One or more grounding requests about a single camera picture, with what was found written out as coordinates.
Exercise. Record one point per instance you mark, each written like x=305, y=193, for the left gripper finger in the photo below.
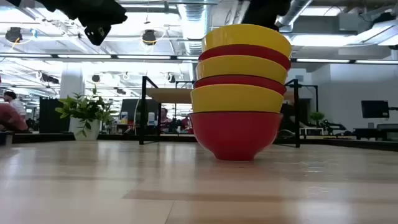
x=98, y=33

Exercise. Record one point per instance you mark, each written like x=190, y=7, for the yellow mini bowl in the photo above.
x=245, y=37
x=236, y=98
x=239, y=67

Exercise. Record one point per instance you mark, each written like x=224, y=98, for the red bowl with floral inside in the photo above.
x=242, y=80
x=248, y=49
x=236, y=133

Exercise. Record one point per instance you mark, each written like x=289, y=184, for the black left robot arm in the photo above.
x=53, y=3

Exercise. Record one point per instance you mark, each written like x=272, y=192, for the ceiling light strip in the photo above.
x=323, y=61
x=84, y=56

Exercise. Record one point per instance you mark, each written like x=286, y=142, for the black ceiling-hung device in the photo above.
x=149, y=36
x=13, y=34

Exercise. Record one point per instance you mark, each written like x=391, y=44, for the green plant in white pot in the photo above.
x=84, y=112

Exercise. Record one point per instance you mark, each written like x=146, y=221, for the dark screen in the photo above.
x=130, y=107

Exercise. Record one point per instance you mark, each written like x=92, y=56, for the white labelled container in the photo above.
x=151, y=119
x=124, y=118

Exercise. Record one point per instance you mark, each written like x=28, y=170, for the wooden shelf with black legs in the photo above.
x=168, y=96

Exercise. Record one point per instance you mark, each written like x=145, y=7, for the black room partition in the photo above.
x=49, y=115

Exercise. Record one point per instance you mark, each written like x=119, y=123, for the person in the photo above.
x=17, y=105
x=164, y=116
x=187, y=124
x=11, y=118

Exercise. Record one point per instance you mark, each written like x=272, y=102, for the small background plant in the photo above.
x=317, y=116

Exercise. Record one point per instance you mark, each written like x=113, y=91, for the silver ventilation duct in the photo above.
x=295, y=11
x=194, y=28

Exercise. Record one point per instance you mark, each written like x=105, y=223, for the black wall monitor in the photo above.
x=374, y=109

